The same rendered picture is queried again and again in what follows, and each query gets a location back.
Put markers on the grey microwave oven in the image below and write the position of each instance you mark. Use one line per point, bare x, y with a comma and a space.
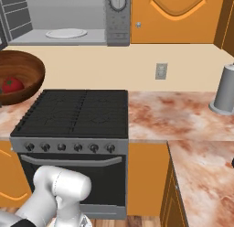
117, 20

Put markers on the grey wall socket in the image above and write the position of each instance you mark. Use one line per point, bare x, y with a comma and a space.
161, 71

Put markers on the white microwave turntable plate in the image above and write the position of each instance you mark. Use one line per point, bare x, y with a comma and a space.
66, 33

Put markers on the black oven door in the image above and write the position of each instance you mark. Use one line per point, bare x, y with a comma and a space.
103, 181

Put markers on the red tomato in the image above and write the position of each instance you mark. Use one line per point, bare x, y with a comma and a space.
12, 85

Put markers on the orange corner base cupboard door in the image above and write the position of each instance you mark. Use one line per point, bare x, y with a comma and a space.
172, 203

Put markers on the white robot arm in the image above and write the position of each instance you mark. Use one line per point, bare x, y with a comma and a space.
61, 183

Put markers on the orange corner wall cupboard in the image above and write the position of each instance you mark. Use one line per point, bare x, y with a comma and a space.
227, 23

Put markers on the orange base cupboard panel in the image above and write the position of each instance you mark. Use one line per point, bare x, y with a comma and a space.
147, 178

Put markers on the silver cupboard knob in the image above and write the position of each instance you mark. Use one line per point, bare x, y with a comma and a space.
138, 24

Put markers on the orange wall cupboard door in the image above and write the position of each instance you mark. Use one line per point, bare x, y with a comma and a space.
182, 26

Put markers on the dark stove knob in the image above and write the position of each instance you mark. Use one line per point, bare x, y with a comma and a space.
45, 147
110, 148
61, 147
78, 147
29, 146
93, 148

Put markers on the brown wooden bowl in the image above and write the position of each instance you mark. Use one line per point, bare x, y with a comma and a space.
29, 69

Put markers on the black and grey stove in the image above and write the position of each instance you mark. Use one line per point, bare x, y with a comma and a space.
76, 114

